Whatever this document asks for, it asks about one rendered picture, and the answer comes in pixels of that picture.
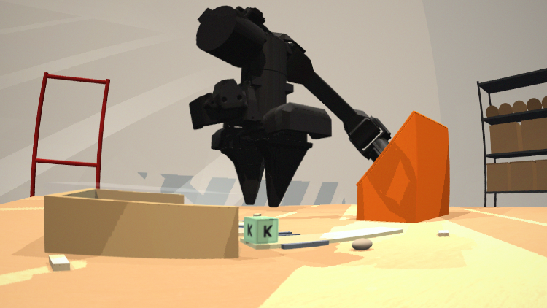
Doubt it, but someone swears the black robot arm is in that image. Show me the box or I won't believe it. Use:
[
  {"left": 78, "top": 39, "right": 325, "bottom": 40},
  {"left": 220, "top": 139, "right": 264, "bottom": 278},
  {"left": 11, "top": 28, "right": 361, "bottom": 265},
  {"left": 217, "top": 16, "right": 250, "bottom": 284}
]
[{"left": 189, "top": 5, "right": 391, "bottom": 162}]

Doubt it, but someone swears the grey smooth pebble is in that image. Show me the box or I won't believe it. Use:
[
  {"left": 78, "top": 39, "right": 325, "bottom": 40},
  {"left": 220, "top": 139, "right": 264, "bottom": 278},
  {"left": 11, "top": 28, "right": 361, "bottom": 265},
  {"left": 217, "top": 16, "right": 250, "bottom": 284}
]
[{"left": 352, "top": 238, "right": 373, "bottom": 250}]

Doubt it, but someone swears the light green cube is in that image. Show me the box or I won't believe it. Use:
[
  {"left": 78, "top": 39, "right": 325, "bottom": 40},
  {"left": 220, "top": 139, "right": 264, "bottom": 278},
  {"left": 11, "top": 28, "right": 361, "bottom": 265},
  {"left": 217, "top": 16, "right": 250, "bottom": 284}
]
[{"left": 244, "top": 216, "right": 279, "bottom": 245}]

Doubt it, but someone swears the white rectangular block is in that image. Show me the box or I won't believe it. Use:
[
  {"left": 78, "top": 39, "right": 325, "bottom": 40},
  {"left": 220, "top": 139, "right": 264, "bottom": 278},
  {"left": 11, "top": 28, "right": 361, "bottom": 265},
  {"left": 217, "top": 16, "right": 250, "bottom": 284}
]
[{"left": 49, "top": 255, "right": 71, "bottom": 272}]

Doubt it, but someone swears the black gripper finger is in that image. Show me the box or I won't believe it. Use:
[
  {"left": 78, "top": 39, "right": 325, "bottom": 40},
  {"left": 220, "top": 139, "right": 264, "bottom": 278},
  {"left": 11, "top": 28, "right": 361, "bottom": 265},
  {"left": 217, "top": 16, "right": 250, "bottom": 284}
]
[
  {"left": 220, "top": 147, "right": 265, "bottom": 205},
  {"left": 253, "top": 138, "right": 312, "bottom": 208}
]

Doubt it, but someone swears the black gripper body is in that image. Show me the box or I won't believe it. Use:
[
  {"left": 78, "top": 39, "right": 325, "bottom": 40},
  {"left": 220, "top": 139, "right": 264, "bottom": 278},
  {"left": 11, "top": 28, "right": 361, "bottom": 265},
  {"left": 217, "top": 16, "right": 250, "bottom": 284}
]
[{"left": 211, "top": 70, "right": 332, "bottom": 150}]

